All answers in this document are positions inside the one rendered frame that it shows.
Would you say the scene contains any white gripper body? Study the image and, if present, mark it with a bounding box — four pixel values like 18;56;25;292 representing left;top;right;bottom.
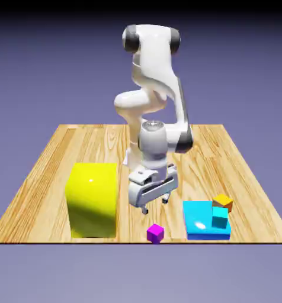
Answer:
128;165;179;208

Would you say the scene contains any small magenta cube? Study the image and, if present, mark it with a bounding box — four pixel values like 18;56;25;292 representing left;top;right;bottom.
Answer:
146;223;165;244

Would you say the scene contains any small orange cube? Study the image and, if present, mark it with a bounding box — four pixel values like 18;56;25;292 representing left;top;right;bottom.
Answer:
211;194;234;213

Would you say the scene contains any small cyan cube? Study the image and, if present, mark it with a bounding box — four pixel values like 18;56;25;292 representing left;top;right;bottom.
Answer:
211;206;229;230

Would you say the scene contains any large blue box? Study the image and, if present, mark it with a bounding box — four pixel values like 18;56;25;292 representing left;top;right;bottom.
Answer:
182;200;232;241

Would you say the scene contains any large yellow box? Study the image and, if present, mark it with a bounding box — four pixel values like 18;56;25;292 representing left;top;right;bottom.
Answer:
65;162;118;239

